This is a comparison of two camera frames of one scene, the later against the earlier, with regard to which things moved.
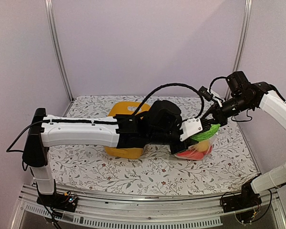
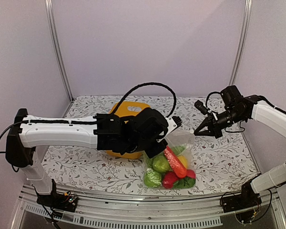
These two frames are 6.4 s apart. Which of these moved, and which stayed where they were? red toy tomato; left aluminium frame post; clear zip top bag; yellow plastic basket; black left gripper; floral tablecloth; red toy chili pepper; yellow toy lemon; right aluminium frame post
Moved: yellow toy lemon; red toy tomato; clear zip top bag; red toy chili pepper; black left gripper
Stayed: right aluminium frame post; yellow plastic basket; left aluminium frame post; floral tablecloth
